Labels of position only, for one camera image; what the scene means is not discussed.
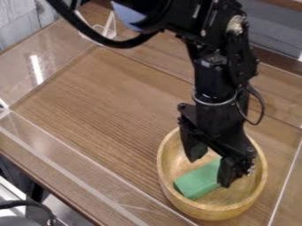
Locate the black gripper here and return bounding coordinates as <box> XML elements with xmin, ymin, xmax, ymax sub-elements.
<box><xmin>177</xmin><ymin>89</ymin><xmax>257</xmax><ymax>188</ymax></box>

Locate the green rectangular block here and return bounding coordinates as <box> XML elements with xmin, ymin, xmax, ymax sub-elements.
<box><xmin>174</xmin><ymin>158</ymin><xmax>221</xmax><ymax>200</ymax></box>

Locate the brown wooden bowl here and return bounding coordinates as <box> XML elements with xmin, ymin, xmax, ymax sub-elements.
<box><xmin>157</xmin><ymin>128</ymin><xmax>268</xmax><ymax>222</ymax></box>

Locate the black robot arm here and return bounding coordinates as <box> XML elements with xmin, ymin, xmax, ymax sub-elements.
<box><xmin>46</xmin><ymin>0</ymin><xmax>259</xmax><ymax>187</ymax></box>

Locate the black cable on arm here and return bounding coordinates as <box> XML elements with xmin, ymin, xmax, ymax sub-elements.
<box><xmin>236</xmin><ymin>84</ymin><xmax>268</xmax><ymax>126</ymax></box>

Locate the clear acrylic corner bracket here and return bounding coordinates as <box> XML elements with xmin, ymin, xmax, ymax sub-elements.
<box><xmin>75</xmin><ymin>11</ymin><xmax>117</xmax><ymax>40</ymax></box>

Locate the black cable lower left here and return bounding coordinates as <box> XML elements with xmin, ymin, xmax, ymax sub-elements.
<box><xmin>0</xmin><ymin>200</ymin><xmax>57</xmax><ymax>226</ymax></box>

